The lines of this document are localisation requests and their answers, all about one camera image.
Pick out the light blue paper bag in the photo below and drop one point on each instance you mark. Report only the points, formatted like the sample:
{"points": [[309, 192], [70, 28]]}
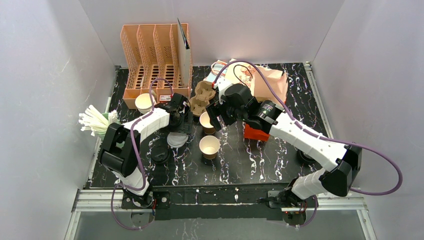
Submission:
{"points": [[215, 68]]}

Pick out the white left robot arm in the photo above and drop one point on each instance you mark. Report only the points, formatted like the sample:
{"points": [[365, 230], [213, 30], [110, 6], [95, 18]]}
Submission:
{"points": [[119, 151]]}

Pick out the kraft paper cup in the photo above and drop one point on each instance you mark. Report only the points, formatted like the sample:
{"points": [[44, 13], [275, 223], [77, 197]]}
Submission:
{"points": [[209, 146], [207, 127]]}

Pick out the black cup lid left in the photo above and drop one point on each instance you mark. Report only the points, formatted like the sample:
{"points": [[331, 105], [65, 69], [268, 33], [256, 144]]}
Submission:
{"points": [[160, 154]]}

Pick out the brown pulp cup carrier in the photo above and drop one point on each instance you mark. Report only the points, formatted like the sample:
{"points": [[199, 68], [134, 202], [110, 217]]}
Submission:
{"points": [[203, 94]]}

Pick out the orange plastic file organizer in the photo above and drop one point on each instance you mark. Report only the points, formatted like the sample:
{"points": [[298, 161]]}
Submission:
{"points": [[152, 52]]}

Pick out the white wrapped straws bundle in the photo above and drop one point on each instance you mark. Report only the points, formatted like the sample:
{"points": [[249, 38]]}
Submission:
{"points": [[92, 120]]}

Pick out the black cup lid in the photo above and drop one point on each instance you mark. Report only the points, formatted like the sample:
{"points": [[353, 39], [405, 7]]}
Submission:
{"points": [[160, 154], [304, 157]]}

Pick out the orange paper bag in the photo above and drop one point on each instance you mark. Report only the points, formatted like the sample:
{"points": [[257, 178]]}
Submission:
{"points": [[275, 84]]}

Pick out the white cup lid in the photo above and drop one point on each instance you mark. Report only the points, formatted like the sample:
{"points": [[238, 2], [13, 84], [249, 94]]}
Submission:
{"points": [[177, 140]]}

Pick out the grey folder in organizer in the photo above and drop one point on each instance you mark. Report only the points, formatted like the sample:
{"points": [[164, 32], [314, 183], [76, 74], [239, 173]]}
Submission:
{"points": [[184, 53]]}

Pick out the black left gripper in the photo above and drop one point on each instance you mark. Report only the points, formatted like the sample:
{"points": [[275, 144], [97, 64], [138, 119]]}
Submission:
{"points": [[185, 122]]}

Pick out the green straw holder cup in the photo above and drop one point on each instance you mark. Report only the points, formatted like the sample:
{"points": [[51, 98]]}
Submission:
{"points": [[112, 117]]}

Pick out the black cup lid right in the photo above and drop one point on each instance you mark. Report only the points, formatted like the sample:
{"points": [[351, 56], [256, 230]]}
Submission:
{"points": [[304, 157]]}

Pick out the aluminium rail frame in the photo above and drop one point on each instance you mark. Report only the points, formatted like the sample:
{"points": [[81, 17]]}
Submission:
{"points": [[97, 215]]}

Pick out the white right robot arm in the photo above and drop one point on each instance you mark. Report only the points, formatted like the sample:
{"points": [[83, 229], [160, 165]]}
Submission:
{"points": [[339, 162]]}

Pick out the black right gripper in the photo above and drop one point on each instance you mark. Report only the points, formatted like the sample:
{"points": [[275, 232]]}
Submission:
{"points": [[216, 111]]}

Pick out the red white small box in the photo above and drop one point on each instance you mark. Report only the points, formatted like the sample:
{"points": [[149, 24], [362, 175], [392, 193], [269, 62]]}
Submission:
{"points": [[165, 98]]}

